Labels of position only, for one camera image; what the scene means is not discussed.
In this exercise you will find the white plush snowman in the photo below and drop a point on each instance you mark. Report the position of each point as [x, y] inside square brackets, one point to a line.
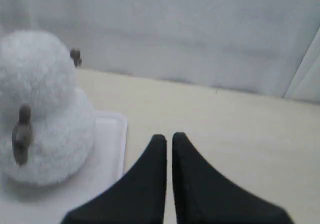
[47, 123]

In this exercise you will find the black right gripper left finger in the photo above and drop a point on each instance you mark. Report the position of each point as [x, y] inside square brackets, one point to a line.
[137, 198]

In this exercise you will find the white plastic tray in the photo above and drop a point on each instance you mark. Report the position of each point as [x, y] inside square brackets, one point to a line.
[24, 204]

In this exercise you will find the white backdrop curtain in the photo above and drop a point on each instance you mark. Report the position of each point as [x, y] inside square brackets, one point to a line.
[268, 47]

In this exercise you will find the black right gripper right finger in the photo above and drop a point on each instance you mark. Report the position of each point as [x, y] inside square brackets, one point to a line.
[203, 195]

